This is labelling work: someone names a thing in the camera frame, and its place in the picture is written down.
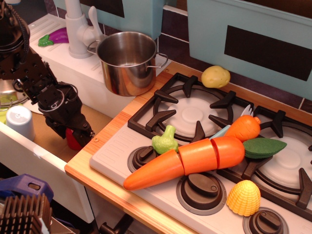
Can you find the stainless steel pot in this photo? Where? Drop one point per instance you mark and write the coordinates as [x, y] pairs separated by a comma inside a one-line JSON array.
[[129, 61]]

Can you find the green felt leaf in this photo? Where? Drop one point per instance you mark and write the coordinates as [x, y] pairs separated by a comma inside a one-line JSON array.
[[259, 148]]

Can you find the black right burner grate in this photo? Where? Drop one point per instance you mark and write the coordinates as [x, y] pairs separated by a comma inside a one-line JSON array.
[[286, 177]]

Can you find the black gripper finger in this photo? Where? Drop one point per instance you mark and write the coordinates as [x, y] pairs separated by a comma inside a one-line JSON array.
[[83, 133]]

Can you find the light blue plastic cup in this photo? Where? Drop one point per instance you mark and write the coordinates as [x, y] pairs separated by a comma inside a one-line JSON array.
[[19, 118]]

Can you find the white toy sink unit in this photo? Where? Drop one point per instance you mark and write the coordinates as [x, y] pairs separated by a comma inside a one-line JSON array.
[[46, 156]]

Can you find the brown right stove knob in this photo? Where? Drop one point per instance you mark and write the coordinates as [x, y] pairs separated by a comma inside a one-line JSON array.
[[265, 221]]

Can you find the large orange toy carrot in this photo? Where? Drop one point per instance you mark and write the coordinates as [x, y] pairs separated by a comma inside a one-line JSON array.
[[201, 156]]

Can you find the brown ribbed heat sink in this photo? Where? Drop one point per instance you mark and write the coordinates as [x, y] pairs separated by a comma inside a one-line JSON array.
[[26, 215]]

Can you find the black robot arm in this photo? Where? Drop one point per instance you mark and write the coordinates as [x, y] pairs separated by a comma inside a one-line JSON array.
[[18, 61]]

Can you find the brown stove knob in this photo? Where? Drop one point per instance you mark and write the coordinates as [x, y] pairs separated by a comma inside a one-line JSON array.
[[140, 157], [265, 221], [201, 193]]

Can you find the steel bowl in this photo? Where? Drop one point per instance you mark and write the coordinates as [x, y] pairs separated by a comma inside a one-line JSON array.
[[9, 96]]

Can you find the white light blue fork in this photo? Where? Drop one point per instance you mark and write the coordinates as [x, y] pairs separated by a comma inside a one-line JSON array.
[[247, 111]]

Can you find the yellow toy corn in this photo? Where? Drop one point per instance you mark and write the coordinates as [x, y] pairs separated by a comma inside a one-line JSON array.
[[244, 198]]

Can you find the white toy faucet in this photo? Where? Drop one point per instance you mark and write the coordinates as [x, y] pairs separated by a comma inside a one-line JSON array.
[[80, 34]]

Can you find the small orange toy carrot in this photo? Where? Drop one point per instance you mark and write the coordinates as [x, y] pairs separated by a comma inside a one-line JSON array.
[[244, 128]]

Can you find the purple toy eggplant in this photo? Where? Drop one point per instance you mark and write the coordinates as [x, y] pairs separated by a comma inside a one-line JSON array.
[[56, 37]]

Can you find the teal cabinet with dark window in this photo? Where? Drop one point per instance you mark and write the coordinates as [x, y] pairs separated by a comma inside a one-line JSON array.
[[269, 41]]

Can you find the green toy broccoli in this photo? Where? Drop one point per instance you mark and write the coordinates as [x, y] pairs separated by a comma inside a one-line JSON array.
[[165, 142]]

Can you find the brown middle stove knob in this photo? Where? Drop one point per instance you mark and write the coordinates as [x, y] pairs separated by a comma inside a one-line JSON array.
[[201, 193]]

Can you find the white toy stove top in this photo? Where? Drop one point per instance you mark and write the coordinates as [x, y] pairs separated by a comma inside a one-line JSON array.
[[111, 161]]

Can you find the blue plastic clamp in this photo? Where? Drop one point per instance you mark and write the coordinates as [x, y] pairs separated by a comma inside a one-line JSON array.
[[25, 184]]

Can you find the yellow toy potato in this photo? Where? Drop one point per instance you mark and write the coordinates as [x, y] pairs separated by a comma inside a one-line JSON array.
[[215, 77]]

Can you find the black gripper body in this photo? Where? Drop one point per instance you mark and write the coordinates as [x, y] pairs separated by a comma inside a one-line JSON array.
[[61, 108]]

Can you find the teal left cabinet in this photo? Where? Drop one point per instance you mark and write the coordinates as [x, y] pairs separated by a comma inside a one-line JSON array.
[[129, 15]]

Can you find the brown left stove knob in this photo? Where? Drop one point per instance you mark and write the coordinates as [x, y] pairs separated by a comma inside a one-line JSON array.
[[140, 157]]

